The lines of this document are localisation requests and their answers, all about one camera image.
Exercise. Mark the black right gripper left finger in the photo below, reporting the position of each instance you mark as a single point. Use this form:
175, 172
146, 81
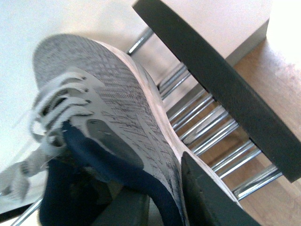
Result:
126, 207

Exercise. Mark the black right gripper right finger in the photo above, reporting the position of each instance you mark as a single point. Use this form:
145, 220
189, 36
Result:
206, 203

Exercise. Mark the black metal shoe rack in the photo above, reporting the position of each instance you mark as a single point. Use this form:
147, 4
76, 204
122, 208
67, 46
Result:
204, 98

